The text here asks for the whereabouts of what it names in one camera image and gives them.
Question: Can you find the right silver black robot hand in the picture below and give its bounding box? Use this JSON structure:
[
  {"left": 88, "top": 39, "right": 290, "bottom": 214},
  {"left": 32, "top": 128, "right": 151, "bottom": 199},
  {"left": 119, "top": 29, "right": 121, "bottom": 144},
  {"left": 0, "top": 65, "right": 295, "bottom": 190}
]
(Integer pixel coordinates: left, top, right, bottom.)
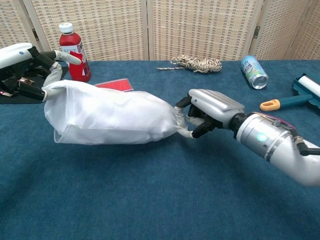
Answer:
[{"left": 174, "top": 88, "right": 246, "bottom": 139}]

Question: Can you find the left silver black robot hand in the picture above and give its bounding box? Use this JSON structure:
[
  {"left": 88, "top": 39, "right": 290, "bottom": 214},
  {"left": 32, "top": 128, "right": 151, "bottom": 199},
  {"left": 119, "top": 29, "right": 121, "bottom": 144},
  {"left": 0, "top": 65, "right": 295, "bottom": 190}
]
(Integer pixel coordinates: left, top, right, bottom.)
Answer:
[{"left": 0, "top": 42, "right": 82, "bottom": 103}]

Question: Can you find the transparent plastic bag white filling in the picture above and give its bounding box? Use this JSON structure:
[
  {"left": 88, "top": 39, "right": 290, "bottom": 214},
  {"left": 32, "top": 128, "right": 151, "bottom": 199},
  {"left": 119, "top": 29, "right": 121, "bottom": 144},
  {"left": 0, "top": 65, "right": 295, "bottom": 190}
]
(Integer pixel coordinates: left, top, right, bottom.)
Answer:
[{"left": 43, "top": 79, "right": 195, "bottom": 146}]

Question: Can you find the blue carpeted table surface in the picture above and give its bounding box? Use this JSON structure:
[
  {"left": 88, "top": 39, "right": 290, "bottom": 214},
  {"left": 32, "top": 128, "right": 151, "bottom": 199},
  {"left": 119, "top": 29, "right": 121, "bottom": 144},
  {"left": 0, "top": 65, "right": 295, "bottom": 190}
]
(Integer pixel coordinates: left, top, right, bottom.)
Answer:
[{"left": 0, "top": 59, "right": 320, "bottom": 240}]

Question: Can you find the brown wrapped package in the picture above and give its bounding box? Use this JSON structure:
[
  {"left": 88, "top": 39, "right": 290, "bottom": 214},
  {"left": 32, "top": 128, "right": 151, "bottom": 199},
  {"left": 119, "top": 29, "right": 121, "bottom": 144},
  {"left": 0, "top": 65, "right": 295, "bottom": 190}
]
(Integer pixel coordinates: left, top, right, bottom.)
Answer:
[{"left": 0, "top": 76, "right": 36, "bottom": 97}]

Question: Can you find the black mouse mat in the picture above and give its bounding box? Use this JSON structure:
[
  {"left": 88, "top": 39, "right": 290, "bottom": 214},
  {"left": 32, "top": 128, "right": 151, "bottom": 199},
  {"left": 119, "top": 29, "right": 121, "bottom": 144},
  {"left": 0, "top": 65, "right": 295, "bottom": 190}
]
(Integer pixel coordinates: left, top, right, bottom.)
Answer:
[{"left": 0, "top": 66, "right": 70, "bottom": 105}]

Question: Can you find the blue printed drink can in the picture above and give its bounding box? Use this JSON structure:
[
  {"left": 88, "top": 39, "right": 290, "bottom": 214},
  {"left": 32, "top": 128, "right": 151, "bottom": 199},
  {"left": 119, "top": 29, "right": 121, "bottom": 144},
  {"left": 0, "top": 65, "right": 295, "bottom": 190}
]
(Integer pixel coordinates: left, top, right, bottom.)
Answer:
[{"left": 240, "top": 55, "right": 270, "bottom": 90}]

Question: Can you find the red juice bottle white cap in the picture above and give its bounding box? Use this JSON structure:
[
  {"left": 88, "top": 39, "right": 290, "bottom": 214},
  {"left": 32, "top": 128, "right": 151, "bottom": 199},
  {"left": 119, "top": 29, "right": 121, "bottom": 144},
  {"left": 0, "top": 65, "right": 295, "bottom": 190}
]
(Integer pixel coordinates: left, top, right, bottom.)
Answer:
[{"left": 58, "top": 22, "right": 92, "bottom": 83}]

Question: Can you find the woven bamboo folding screen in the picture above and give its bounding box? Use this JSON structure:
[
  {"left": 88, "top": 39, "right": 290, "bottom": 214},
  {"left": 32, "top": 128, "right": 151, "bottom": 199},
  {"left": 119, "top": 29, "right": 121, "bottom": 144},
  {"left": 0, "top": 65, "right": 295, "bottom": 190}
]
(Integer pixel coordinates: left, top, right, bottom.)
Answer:
[{"left": 0, "top": 0, "right": 320, "bottom": 63}]

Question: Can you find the beige braided rope bundle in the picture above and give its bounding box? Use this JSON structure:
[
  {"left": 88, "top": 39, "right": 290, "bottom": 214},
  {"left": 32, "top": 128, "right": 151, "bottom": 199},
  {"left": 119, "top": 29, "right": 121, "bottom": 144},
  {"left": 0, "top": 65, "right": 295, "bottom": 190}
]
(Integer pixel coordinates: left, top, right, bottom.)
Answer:
[{"left": 156, "top": 54, "right": 223, "bottom": 75}]

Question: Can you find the teal lint roller orange handle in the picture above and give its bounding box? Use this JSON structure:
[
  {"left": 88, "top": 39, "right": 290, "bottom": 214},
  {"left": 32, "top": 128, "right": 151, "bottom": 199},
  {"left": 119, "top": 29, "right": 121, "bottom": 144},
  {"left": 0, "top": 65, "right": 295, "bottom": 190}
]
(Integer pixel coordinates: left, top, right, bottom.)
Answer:
[{"left": 259, "top": 72, "right": 320, "bottom": 112}]

